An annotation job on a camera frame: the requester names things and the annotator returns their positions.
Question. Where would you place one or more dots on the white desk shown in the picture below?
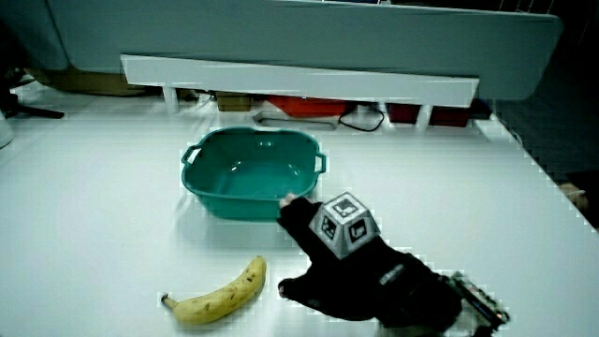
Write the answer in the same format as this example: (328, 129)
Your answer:
(93, 210)

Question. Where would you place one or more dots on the white desk shelf riser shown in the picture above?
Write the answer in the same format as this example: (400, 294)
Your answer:
(299, 82)

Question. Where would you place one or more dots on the dark red box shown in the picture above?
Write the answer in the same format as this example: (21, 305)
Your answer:
(447, 117)

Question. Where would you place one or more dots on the person's right hand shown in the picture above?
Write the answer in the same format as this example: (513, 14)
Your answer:
(374, 276)

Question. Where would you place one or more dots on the green plastic basin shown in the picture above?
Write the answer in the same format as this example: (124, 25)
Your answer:
(252, 180)

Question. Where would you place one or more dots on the yellow banana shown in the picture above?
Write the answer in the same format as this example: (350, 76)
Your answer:
(220, 299)

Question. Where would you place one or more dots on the grey partition panel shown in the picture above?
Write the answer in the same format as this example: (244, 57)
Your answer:
(327, 37)

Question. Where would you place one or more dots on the small olive box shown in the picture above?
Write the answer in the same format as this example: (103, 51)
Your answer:
(234, 101)

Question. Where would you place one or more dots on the cardboard box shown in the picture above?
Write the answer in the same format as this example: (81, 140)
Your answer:
(89, 82)

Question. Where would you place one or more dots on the black tripod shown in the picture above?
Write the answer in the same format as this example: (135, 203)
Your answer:
(28, 111)

